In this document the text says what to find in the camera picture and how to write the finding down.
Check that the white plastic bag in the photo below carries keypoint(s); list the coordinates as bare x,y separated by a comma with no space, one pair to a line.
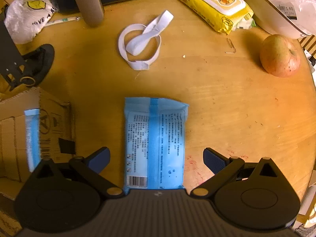
26,18

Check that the white elastic band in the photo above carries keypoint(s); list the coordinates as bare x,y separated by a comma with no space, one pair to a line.
139,43

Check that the yellow wet wipes pack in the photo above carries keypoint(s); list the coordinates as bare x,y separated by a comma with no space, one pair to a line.
224,16

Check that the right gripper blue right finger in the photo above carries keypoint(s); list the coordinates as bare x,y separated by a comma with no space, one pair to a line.
214,160

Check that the wrapped chopsticks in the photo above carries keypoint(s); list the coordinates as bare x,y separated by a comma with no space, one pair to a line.
64,20

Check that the open cardboard box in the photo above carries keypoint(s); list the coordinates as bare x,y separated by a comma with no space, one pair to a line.
56,123

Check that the white bowl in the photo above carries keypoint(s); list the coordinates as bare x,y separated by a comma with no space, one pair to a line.
274,21

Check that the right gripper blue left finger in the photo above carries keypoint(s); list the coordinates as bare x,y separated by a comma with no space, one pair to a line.
98,160

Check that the black phone stand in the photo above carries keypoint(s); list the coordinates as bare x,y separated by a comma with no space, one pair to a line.
29,69

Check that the small blue wipes packet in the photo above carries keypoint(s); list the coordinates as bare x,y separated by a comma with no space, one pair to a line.
154,143

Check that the large blue wipes packet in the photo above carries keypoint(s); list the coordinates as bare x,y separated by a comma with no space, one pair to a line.
32,118

